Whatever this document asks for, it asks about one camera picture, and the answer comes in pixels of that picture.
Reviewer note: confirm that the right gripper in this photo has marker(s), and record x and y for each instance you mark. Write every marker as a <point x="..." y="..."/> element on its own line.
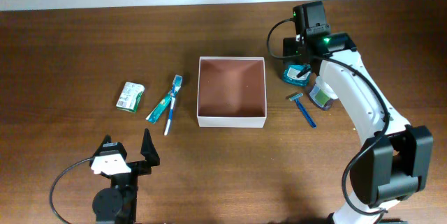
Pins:
<point x="291" y="47"/>

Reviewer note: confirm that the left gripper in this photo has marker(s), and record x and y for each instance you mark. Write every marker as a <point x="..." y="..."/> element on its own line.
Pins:
<point x="149" y="155"/>

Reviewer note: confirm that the blue mouthwash bottle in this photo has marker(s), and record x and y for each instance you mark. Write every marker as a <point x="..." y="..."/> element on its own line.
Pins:
<point x="290" y="73"/>

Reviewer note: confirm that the blue disposable razor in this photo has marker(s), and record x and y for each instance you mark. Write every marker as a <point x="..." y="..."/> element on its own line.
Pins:
<point x="296" y="99"/>

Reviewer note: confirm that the clear pump soap bottle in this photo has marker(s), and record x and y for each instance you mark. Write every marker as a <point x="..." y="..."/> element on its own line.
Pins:
<point x="321" y="94"/>

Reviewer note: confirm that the green toothpaste tube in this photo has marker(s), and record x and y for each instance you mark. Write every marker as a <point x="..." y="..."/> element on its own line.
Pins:
<point x="164" y="103"/>

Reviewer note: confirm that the blue white toothbrush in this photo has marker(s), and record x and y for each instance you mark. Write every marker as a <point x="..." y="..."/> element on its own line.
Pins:
<point x="177" y="82"/>

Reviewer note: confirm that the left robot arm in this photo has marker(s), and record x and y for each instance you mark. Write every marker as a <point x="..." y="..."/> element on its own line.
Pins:
<point x="118" y="202"/>

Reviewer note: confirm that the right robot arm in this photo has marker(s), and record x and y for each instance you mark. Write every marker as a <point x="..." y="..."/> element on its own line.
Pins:
<point x="394" y="158"/>

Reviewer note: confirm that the green white soap packet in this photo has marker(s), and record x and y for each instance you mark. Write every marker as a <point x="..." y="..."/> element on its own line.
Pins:
<point x="130" y="96"/>

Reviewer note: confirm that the white cardboard box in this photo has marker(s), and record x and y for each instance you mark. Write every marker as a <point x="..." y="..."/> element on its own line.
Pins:
<point x="231" y="92"/>

